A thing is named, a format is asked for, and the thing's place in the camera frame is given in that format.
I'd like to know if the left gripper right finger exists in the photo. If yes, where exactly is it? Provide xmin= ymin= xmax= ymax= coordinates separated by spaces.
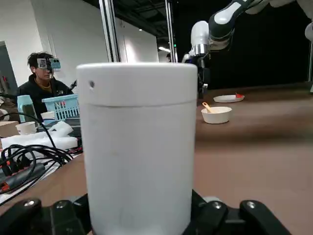
xmin=180 ymin=189 xmax=293 ymax=235

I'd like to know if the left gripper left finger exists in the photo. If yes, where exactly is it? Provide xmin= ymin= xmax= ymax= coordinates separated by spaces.
xmin=0 ymin=193 xmax=93 ymax=235

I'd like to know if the glass oil pot white cap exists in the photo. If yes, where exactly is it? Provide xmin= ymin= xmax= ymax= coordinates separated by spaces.
xmin=75 ymin=62 xmax=198 ymax=235

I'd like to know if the small white bowl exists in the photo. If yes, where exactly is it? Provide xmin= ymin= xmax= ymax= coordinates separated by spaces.
xmin=201 ymin=106 xmax=232 ymax=125

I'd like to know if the white paper bowl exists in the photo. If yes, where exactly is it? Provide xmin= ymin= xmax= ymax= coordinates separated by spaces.
xmin=15 ymin=121 xmax=38 ymax=135

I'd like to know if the white round plate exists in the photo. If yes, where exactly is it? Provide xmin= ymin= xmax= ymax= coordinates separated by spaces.
xmin=213 ymin=94 xmax=245 ymax=103

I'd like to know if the cardboard box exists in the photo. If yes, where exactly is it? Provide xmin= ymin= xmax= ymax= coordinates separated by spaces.
xmin=0 ymin=120 xmax=20 ymax=138

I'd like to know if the white paper cup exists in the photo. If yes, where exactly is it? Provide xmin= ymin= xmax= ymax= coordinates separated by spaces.
xmin=40 ymin=111 xmax=56 ymax=126

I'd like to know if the light blue plastic basket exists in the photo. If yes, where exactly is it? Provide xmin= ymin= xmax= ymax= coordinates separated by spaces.
xmin=42 ymin=94 xmax=80 ymax=122

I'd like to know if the person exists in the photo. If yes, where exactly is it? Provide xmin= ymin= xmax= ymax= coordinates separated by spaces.
xmin=16 ymin=51 xmax=77 ymax=118

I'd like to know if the head-mounted phone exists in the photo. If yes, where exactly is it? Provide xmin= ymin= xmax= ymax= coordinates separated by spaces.
xmin=36 ymin=57 xmax=62 ymax=72

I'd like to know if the aluminium frame post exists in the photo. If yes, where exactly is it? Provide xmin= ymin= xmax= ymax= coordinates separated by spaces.
xmin=165 ymin=0 xmax=178 ymax=64
xmin=99 ymin=0 xmax=122 ymax=64

